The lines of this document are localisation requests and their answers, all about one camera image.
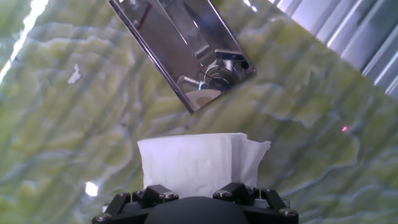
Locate white toilet paper roll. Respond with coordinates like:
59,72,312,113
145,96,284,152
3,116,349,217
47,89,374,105
137,132,272,199

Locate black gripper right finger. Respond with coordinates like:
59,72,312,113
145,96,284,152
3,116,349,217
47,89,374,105
212,182,300,224

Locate chrome toilet paper holder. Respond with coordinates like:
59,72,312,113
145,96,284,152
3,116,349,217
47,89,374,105
106,0,257,115

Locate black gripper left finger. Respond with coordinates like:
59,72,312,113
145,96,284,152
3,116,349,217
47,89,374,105
92,184,180,224

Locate green marble pattern mat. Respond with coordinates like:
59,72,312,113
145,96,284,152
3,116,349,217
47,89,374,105
0,0,398,224

